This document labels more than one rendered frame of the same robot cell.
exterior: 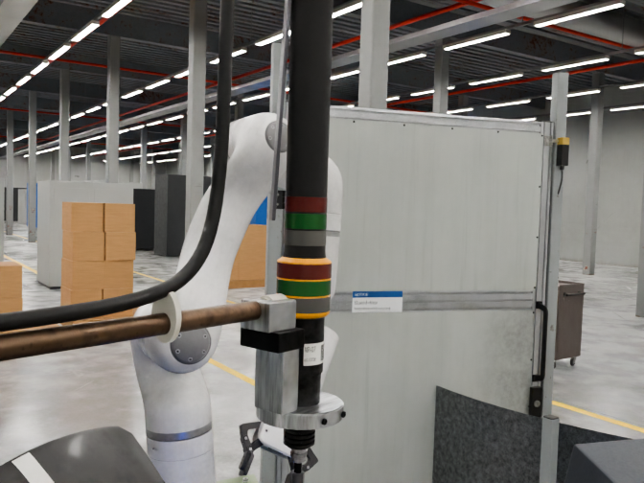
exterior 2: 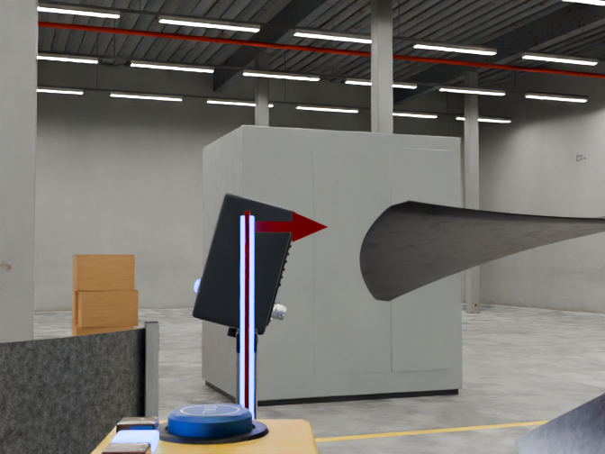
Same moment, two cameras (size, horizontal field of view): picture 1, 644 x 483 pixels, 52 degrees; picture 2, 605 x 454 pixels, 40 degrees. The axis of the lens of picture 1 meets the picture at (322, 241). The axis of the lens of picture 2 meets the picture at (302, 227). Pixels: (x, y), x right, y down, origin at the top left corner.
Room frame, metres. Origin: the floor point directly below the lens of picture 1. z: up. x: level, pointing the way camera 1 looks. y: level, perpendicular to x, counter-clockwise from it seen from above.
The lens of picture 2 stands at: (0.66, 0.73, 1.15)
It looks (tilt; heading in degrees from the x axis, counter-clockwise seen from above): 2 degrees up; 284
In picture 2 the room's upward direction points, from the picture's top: straight up
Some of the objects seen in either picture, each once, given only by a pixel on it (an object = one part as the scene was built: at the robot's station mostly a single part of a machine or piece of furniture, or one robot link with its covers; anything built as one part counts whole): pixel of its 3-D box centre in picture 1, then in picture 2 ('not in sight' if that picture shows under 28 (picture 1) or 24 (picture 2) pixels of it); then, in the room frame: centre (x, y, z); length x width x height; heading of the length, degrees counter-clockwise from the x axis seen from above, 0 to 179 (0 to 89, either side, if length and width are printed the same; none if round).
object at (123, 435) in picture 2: not in sight; (135, 440); (0.81, 0.40, 1.08); 0.02 x 0.02 x 0.01; 17
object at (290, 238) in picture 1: (305, 237); not in sight; (0.52, 0.01, 1.60); 0.03 x 0.03 x 0.01
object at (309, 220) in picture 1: (305, 220); not in sight; (0.52, 0.01, 1.62); 0.03 x 0.03 x 0.01
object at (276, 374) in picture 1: (293, 357); not in sight; (0.51, 0.02, 1.51); 0.09 x 0.07 x 0.10; 142
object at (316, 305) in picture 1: (303, 302); not in sight; (0.52, 0.01, 1.55); 0.04 x 0.04 x 0.01
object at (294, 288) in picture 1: (303, 286); not in sight; (0.52, 0.01, 1.57); 0.04 x 0.04 x 0.01
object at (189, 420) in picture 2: not in sight; (210, 424); (0.79, 0.36, 1.08); 0.04 x 0.04 x 0.02
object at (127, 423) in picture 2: not in sight; (138, 426); (0.83, 0.37, 1.08); 0.02 x 0.02 x 0.01; 17
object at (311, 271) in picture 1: (304, 269); not in sight; (0.52, 0.01, 1.58); 0.04 x 0.04 x 0.01
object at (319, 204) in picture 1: (306, 204); not in sight; (0.52, 0.01, 1.63); 0.03 x 0.03 x 0.01
